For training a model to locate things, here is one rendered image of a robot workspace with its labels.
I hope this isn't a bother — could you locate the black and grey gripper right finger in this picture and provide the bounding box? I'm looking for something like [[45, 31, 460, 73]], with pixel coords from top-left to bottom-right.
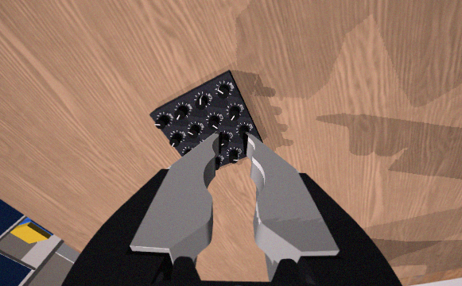
[[243, 132, 402, 286]]

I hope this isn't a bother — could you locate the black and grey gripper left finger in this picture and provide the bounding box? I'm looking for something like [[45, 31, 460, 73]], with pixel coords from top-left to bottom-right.
[[61, 131, 222, 286]]

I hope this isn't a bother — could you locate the black knob box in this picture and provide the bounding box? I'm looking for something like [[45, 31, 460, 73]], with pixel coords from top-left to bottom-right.
[[149, 70, 263, 170]]

